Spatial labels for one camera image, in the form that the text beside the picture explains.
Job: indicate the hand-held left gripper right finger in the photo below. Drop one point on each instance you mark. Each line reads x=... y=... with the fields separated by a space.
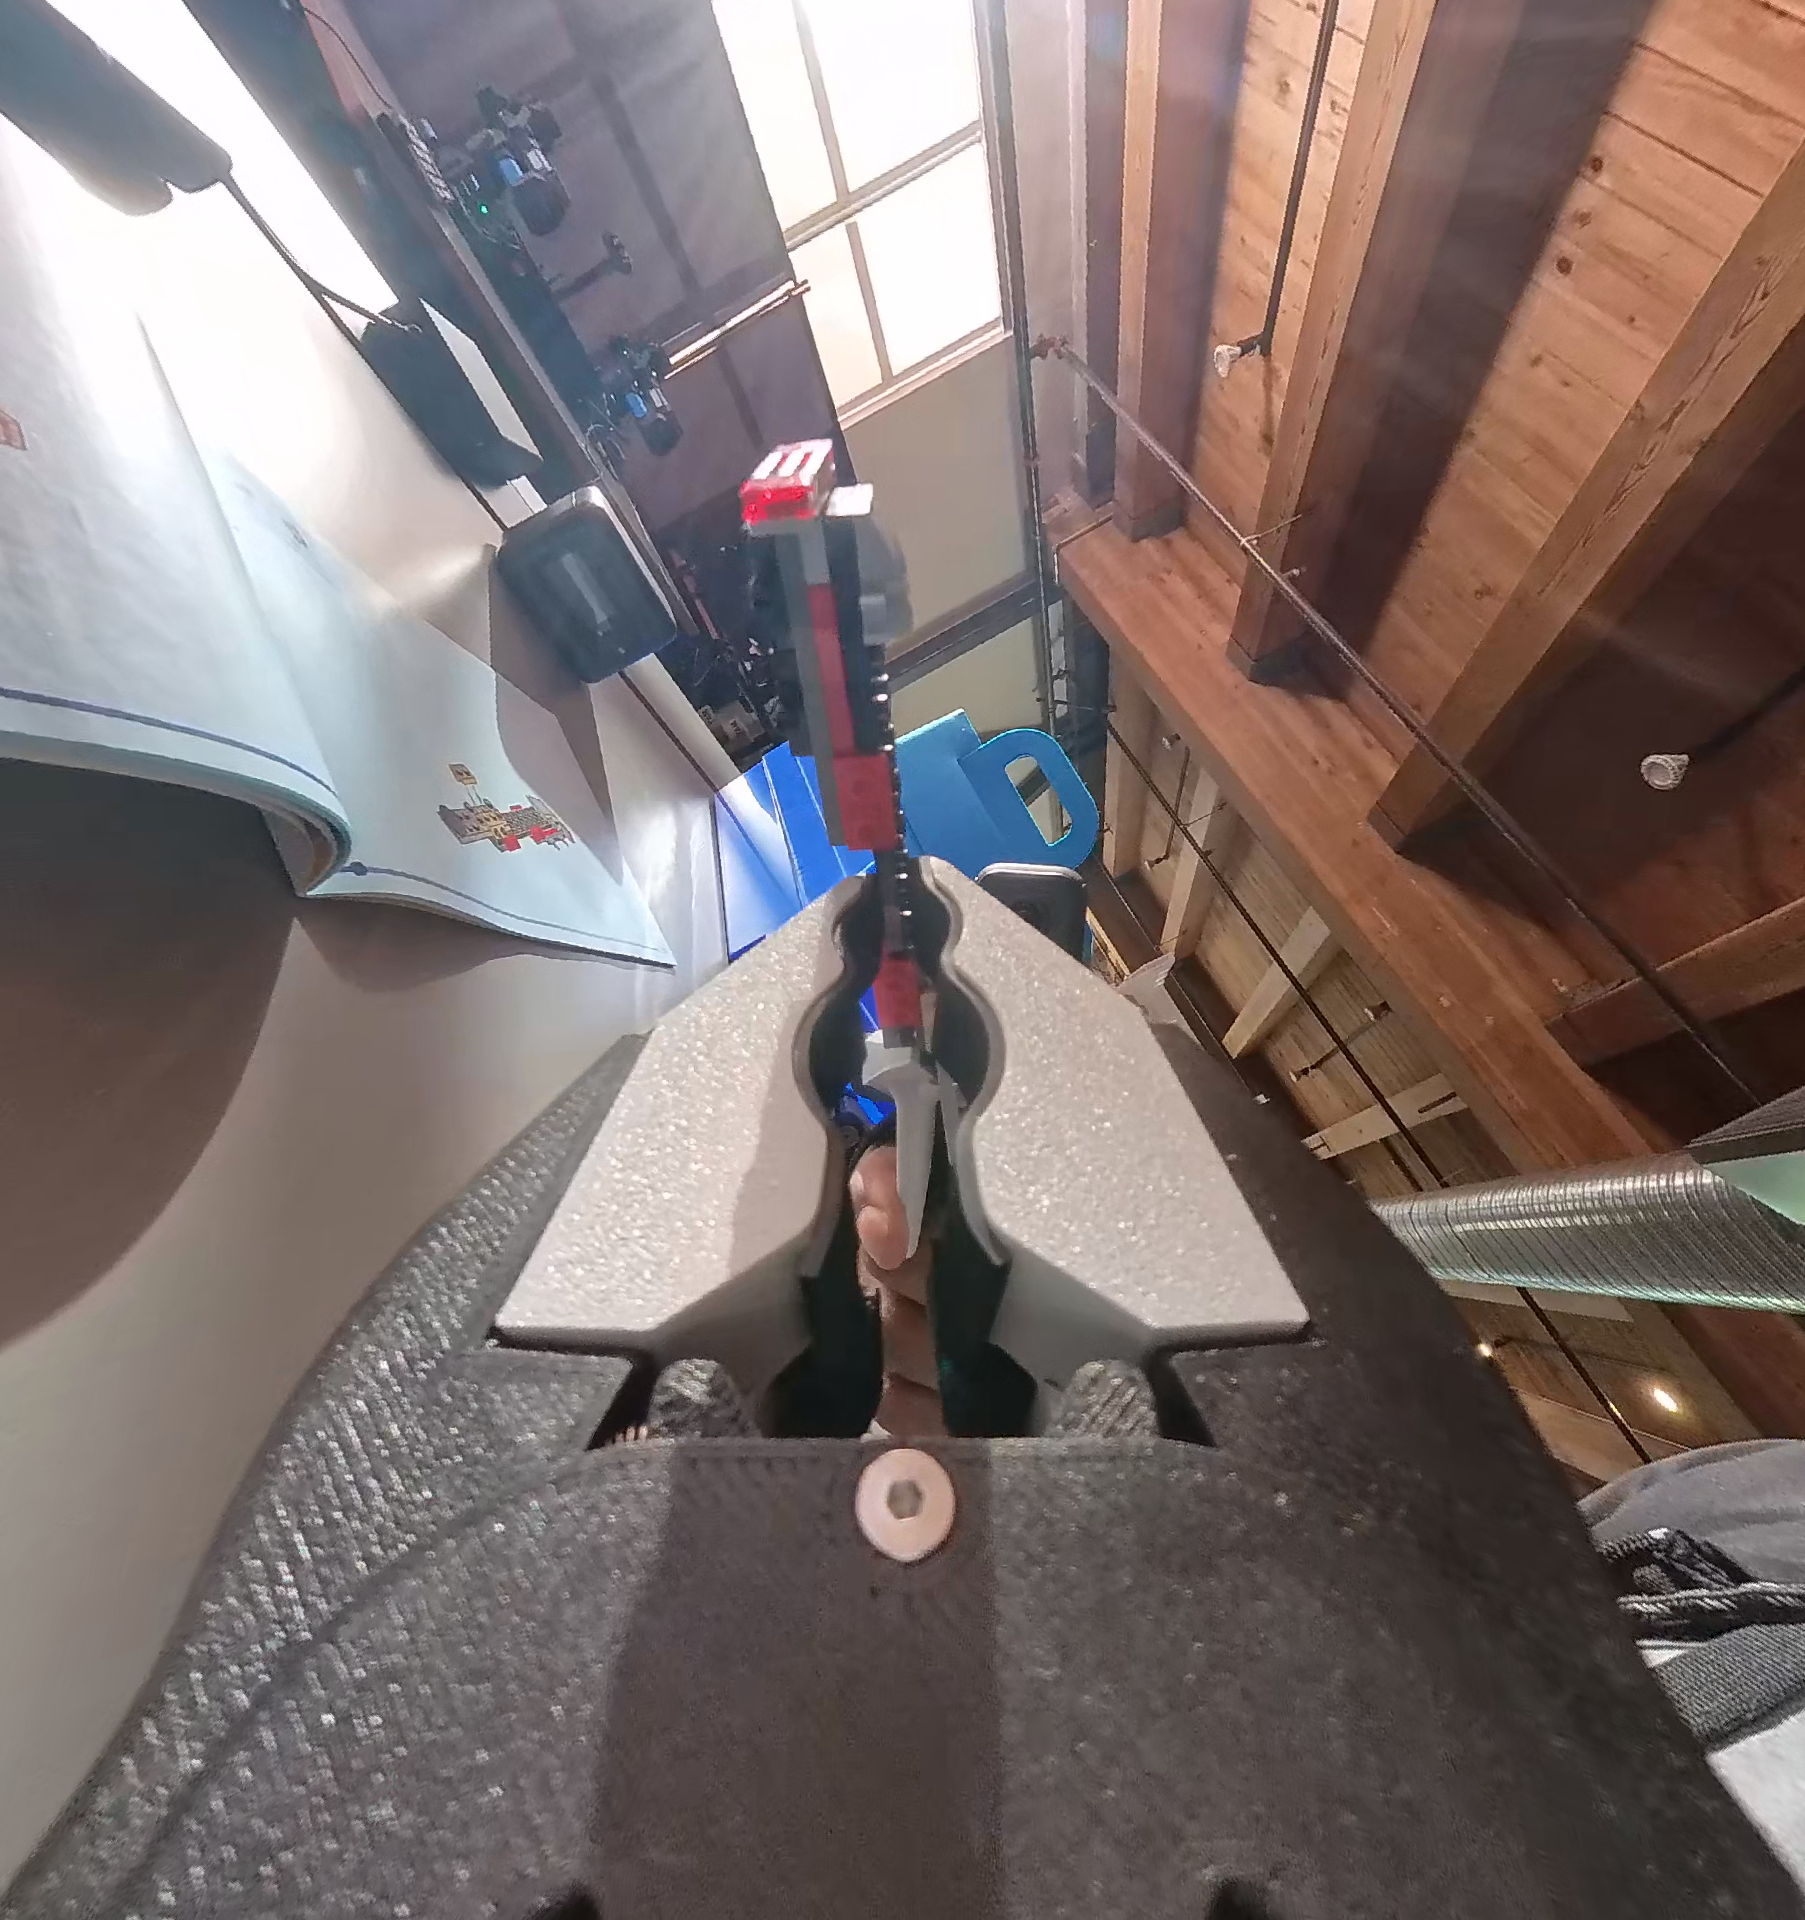
x=1143 y=1186

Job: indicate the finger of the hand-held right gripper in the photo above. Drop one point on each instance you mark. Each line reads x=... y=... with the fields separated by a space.
x=913 y=1155

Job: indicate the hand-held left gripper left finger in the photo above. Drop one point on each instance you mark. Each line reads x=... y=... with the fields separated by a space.
x=663 y=1186

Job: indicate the blue plastic bin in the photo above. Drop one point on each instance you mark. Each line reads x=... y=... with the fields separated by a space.
x=782 y=855

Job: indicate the long toy brick assembly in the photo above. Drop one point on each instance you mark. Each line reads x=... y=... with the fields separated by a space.
x=843 y=675

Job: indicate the toy brick instruction booklet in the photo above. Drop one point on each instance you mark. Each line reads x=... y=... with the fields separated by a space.
x=123 y=599

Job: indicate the person's right hand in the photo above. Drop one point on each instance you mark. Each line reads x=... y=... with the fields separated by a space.
x=885 y=1215

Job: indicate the teal carry case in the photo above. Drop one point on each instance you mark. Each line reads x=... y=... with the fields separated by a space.
x=947 y=794

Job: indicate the black box device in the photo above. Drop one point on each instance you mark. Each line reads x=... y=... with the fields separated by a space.
x=588 y=584

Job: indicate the black cloth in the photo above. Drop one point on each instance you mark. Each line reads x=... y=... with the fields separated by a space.
x=1743 y=1501

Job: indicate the bright window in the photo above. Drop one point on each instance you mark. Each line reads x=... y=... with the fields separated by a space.
x=903 y=90

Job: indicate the silver ventilation duct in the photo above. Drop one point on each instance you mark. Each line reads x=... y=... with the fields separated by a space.
x=1591 y=1238

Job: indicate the camera rig on stand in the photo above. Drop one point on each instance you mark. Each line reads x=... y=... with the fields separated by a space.
x=521 y=164

